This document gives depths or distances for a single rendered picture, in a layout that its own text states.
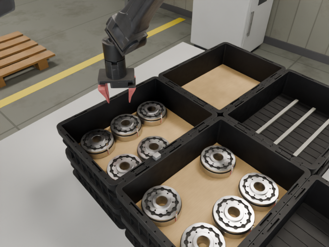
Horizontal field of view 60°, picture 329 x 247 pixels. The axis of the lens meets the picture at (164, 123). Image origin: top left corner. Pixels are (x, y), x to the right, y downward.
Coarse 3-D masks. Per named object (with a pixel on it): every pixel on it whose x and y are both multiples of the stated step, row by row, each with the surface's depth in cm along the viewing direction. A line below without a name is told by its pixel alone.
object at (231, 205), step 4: (228, 204) 72; (232, 204) 72; (236, 204) 72; (224, 208) 71; (228, 208) 71; (236, 208) 71; (240, 208) 71; (224, 212) 70; (240, 212) 70; (228, 216) 69; (240, 216) 69; (232, 220) 68; (236, 220) 68; (240, 220) 69
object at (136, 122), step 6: (126, 114) 98; (114, 120) 96; (132, 120) 96; (138, 120) 96; (114, 126) 94; (132, 126) 93; (138, 126) 93; (114, 132) 92; (120, 132) 91; (126, 132) 92; (132, 132) 91
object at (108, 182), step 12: (144, 84) 100; (168, 84) 99; (120, 96) 95; (96, 108) 90; (204, 108) 90; (72, 120) 86; (204, 120) 86; (60, 132) 82; (192, 132) 82; (72, 144) 78; (168, 144) 78; (84, 156) 75; (96, 168) 72; (108, 180) 69; (120, 180) 69
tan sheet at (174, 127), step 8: (136, 112) 104; (168, 112) 104; (168, 120) 101; (176, 120) 101; (184, 120) 101; (144, 128) 97; (152, 128) 97; (160, 128) 97; (168, 128) 97; (176, 128) 97; (184, 128) 97; (144, 136) 95; (160, 136) 95; (168, 136) 95; (176, 136) 95; (120, 144) 92; (128, 144) 92; (136, 144) 92; (112, 152) 89; (120, 152) 89; (128, 152) 89; (136, 152) 89; (96, 160) 87; (104, 160) 87; (104, 168) 85
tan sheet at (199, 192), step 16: (240, 160) 87; (176, 176) 82; (192, 176) 82; (208, 176) 82; (240, 176) 82; (192, 192) 78; (208, 192) 78; (224, 192) 78; (192, 208) 75; (208, 208) 75; (176, 224) 71; (256, 224) 71; (176, 240) 68; (240, 240) 68
